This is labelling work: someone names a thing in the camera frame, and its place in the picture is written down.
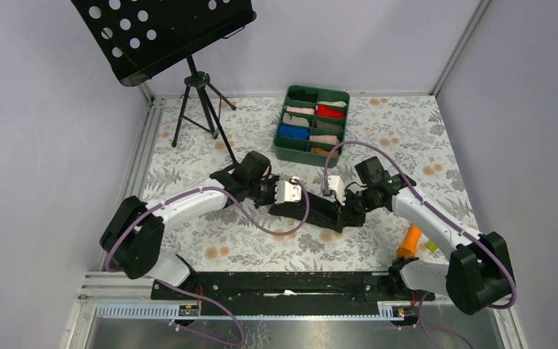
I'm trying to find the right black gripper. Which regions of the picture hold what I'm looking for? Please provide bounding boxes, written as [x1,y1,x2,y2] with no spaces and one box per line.
[333,187,382,228]

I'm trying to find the black striped underwear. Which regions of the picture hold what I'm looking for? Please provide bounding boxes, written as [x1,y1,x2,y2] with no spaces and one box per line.
[269,193,365,233]

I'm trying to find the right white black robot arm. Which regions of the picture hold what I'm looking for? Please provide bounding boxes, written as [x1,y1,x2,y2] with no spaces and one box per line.
[327,157,517,315]

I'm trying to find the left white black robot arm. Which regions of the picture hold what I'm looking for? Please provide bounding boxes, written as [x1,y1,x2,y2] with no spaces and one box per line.
[100,151,273,299]

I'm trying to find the orange carrot toy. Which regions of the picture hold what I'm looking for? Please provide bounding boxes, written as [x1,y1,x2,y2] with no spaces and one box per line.
[396,225,421,258]

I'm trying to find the light pink rolled cloth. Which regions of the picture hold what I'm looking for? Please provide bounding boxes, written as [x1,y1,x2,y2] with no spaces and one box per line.
[310,135,340,145]

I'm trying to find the orange rolled cloth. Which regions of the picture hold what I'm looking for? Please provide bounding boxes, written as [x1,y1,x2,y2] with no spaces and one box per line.
[310,147,340,156]

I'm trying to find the green toy brick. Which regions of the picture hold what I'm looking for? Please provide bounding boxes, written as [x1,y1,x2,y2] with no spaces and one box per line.
[425,241,438,252]

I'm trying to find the beige rolled cloth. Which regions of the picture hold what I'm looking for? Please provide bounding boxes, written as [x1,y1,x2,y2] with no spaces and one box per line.
[282,113,310,128]

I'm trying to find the floral patterned table mat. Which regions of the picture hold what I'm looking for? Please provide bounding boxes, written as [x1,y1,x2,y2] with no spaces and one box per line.
[139,96,477,271]

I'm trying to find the grey rolled cloth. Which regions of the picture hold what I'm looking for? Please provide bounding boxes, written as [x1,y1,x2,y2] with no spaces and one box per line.
[315,120,344,132]

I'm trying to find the green divided organizer tray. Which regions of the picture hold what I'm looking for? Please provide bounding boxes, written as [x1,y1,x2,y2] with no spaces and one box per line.
[272,84,350,167]

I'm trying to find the white rolled cloth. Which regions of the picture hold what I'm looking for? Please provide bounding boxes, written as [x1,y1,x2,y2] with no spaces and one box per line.
[318,101,347,108]

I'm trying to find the black rolled cloth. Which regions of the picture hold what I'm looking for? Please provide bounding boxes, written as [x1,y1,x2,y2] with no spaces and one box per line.
[288,89,318,103]

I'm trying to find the red rolled cloth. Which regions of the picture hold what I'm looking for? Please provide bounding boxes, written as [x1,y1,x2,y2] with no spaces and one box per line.
[315,104,345,119]

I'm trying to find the black perforated music stand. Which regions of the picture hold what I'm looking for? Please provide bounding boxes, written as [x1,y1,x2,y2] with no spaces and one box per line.
[72,0,256,144]

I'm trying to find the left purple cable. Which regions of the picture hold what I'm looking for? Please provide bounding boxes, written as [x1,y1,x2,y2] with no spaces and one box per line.
[103,178,311,348]

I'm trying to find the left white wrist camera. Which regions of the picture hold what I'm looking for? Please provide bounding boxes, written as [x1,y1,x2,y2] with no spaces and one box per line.
[275,180,302,204]

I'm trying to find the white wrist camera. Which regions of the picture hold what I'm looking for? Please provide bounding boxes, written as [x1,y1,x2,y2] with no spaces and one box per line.
[275,180,302,204]
[323,175,346,206]

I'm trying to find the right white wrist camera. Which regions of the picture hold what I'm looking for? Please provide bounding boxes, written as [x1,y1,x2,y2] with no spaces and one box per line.
[323,175,346,206]

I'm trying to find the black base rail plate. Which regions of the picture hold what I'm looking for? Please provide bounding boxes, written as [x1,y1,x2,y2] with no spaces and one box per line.
[150,270,437,317]

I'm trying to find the aluminium frame rails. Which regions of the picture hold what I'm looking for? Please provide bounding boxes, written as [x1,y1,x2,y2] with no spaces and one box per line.
[65,0,530,349]

